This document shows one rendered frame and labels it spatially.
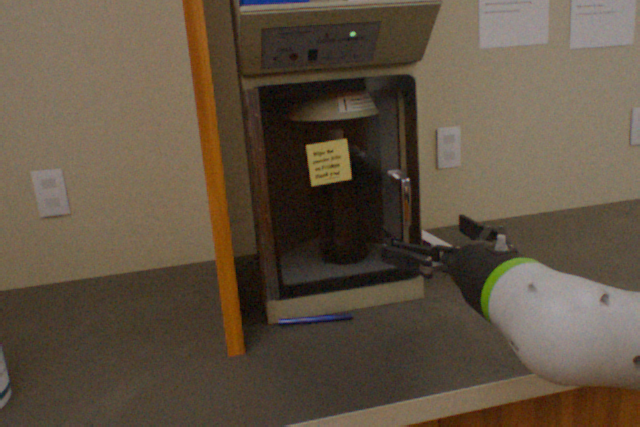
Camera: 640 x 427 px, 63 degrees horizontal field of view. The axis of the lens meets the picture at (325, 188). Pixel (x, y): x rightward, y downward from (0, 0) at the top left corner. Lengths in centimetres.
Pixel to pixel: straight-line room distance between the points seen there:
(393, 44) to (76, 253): 95
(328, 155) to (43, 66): 74
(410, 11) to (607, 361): 57
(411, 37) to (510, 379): 56
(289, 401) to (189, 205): 71
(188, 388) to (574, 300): 60
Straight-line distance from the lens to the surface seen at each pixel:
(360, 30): 88
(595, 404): 105
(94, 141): 140
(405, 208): 96
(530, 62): 163
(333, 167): 96
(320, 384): 87
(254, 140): 93
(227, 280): 91
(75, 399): 97
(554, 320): 55
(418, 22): 91
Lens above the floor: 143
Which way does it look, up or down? 14 degrees down
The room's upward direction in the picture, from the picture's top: 4 degrees counter-clockwise
